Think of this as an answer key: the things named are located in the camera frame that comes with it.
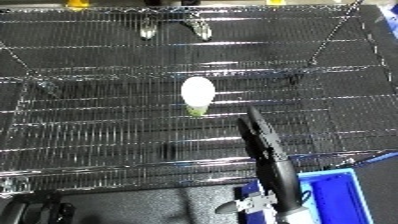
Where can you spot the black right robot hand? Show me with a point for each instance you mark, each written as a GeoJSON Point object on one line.
{"type": "Point", "coordinates": [275, 166]}

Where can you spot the pale right robot arm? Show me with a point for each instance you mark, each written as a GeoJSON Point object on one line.
{"type": "Point", "coordinates": [293, 218]}

